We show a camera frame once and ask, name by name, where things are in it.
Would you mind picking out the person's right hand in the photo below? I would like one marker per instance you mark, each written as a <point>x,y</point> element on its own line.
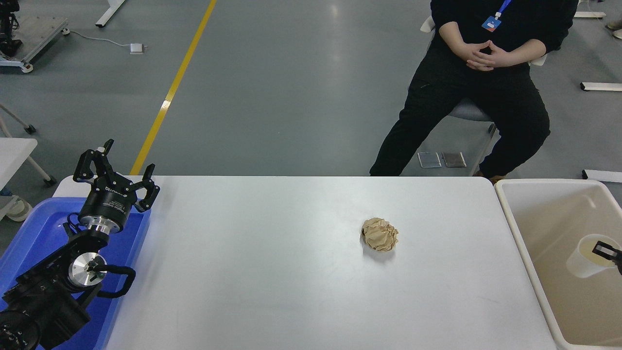
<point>474,65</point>

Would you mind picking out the small white side table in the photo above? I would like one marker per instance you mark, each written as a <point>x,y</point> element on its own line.
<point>12,153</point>

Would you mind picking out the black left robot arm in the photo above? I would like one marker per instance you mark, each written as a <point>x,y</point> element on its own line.
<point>43,301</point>

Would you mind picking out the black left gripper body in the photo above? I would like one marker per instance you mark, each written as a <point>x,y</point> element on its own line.
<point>107,204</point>

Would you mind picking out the black machine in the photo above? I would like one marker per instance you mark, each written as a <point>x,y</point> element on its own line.
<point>7,29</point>

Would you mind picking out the silver floor plate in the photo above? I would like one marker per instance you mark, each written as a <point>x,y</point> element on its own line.
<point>429,160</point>

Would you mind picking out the blue plastic tray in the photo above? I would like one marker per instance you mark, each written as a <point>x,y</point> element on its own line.
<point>39,228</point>

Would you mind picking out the white paper cup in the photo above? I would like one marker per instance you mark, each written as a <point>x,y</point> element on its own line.
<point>580,265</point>

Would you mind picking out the person's left hand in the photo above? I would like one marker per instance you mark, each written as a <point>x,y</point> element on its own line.
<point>500,58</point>

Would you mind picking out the white shoe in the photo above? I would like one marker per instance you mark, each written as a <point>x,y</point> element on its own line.
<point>17,209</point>

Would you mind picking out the person's left forearm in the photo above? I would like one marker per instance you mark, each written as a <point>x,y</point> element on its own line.
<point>529,51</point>

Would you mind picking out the white frame chair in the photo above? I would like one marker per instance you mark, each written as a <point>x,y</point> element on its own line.
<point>589,14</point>

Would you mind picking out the dark grey floor plate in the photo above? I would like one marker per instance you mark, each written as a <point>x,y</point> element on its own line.
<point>454,159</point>

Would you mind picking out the white table foot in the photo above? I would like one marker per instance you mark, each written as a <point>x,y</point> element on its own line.
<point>109,12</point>

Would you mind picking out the grey and white chair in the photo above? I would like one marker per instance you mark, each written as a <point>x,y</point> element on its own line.
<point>466,112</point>

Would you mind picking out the white power adapter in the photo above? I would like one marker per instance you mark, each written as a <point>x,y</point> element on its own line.
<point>136,48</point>

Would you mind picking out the grey leg with caster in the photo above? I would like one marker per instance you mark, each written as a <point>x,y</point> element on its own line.
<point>19,120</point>

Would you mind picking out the tan paper ball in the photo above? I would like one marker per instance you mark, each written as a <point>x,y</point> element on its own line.
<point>380,234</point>

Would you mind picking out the white floor bar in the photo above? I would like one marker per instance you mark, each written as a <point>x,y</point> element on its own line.
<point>602,176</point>
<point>602,86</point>

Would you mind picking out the person's right forearm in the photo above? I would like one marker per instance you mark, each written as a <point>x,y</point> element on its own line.
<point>449,34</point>

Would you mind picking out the large pale plastic bin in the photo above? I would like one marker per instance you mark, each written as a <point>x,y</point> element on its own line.
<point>549,214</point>

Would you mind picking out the grey wheeled platform cart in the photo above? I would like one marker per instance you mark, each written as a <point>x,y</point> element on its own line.
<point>39,34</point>

